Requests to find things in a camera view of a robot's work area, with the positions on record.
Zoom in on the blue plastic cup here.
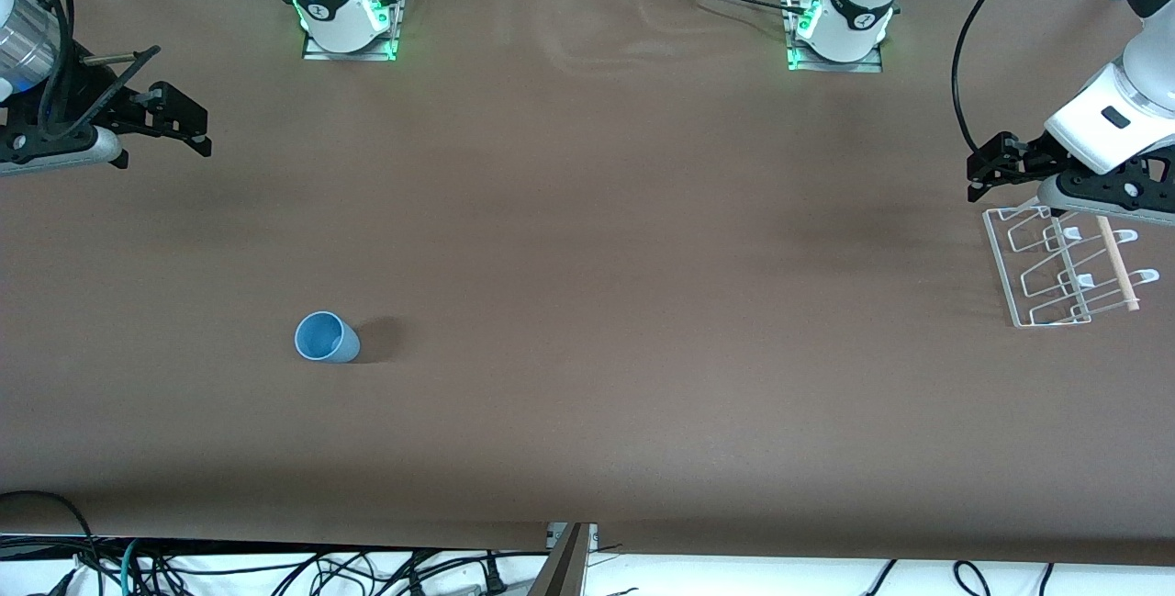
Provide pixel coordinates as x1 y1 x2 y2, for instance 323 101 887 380
294 310 362 365

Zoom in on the white wire cup rack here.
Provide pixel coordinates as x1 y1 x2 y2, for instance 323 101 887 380
982 204 1160 330

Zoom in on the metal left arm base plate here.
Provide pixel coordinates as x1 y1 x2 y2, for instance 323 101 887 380
783 0 888 74

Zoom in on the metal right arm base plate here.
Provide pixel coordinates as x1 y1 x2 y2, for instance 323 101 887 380
301 0 407 62

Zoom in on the teal cable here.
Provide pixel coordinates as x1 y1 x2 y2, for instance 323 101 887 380
117 536 153 596

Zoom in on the aluminium table post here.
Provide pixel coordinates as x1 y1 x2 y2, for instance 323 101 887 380
528 523 599 596

